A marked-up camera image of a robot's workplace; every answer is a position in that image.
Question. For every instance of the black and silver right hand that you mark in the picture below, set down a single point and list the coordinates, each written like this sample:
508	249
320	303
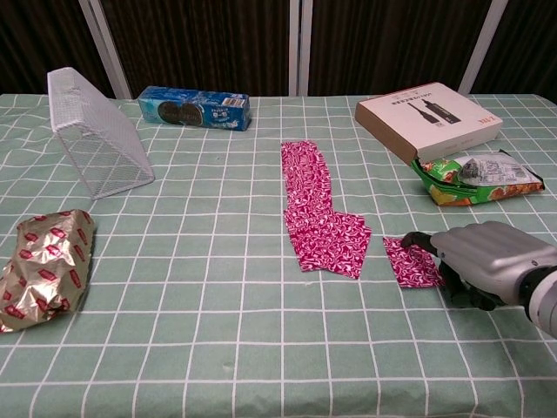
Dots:
487	257

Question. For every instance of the dark ribbed partition panel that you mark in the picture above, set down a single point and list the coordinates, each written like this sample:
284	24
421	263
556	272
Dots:
526	43
391	43
39	43
196	43

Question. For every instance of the green checked tablecloth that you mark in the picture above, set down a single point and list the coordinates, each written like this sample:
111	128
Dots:
217	305

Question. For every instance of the blue cookie package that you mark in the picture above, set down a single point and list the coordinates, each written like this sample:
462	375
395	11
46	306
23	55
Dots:
196	109

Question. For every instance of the long pink patterned packet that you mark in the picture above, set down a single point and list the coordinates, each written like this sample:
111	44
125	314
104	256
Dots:
304	183

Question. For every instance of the gold foil snack package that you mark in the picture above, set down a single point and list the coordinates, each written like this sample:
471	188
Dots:
48	270

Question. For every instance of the green snack bag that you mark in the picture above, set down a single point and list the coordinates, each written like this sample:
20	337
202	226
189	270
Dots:
478	183

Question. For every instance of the white flat product box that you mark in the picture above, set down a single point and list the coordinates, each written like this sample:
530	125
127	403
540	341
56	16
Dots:
435	117

